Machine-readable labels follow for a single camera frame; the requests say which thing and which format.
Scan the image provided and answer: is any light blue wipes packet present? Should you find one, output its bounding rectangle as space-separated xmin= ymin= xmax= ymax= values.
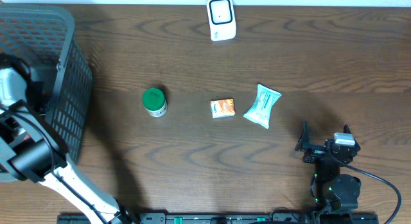
xmin=243 ymin=84 xmax=282 ymax=129

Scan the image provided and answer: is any green lid jar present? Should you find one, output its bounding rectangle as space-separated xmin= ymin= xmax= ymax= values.
xmin=142 ymin=88 xmax=168 ymax=117

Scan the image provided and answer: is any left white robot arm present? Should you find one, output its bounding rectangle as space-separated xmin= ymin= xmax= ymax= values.
xmin=1 ymin=53 xmax=141 ymax=223

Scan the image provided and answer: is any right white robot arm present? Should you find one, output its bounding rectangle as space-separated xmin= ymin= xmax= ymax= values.
xmin=295 ymin=122 xmax=361 ymax=222

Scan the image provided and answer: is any small orange tissue pack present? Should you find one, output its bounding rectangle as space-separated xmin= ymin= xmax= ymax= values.
xmin=210 ymin=98 xmax=236 ymax=119

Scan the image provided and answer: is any grey plastic shopping basket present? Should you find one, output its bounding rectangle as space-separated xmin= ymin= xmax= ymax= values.
xmin=0 ymin=3 xmax=94 ymax=183

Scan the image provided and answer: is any right black camera cable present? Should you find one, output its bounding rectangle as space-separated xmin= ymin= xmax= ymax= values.
xmin=326 ymin=146 xmax=403 ymax=224

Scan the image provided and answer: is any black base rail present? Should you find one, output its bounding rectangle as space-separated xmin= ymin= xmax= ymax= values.
xmin=57 ymin=212 xmax=380 ymax=224

